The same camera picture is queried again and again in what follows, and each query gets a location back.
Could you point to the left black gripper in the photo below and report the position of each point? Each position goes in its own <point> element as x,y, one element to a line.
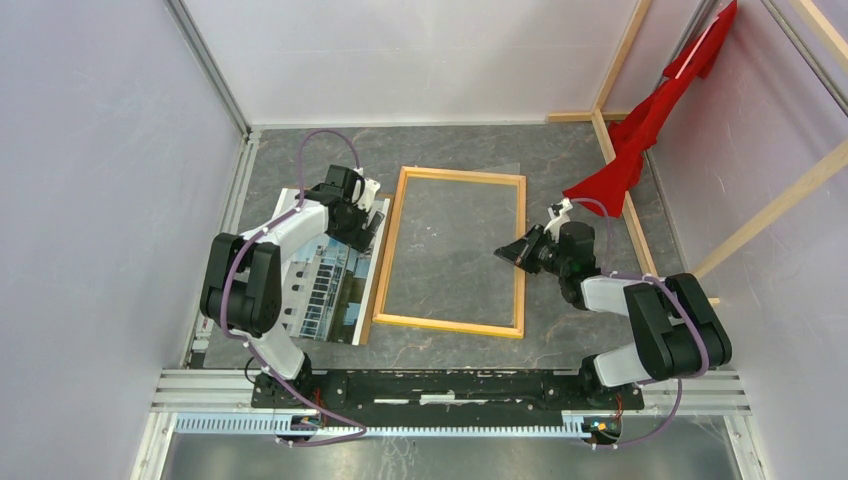
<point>358,238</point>

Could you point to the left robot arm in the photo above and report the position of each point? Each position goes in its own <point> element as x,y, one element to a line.
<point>243,284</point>

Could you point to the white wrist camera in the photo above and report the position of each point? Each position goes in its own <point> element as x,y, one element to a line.
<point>558,216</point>
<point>368,194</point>

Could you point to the aluminium rail frame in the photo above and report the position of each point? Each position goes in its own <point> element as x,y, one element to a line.
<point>202,426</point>

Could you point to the brown cardboard backing board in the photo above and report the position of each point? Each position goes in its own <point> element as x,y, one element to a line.
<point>371,311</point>

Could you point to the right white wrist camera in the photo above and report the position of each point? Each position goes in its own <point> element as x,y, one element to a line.
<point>558,216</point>

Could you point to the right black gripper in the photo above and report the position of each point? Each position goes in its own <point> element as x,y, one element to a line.
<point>521,249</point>

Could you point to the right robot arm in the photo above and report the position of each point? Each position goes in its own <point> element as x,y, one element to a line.
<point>676,332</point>

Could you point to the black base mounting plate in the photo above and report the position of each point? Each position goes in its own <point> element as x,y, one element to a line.
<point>450,391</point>

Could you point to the building photo print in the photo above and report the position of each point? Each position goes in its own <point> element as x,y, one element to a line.
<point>331,291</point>

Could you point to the red cloth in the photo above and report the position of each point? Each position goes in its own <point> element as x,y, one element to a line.
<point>639,130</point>

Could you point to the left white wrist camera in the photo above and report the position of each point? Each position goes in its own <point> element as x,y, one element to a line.
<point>368,194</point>

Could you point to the light wooden beam structure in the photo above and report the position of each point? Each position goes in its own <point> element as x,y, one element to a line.
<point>733,145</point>

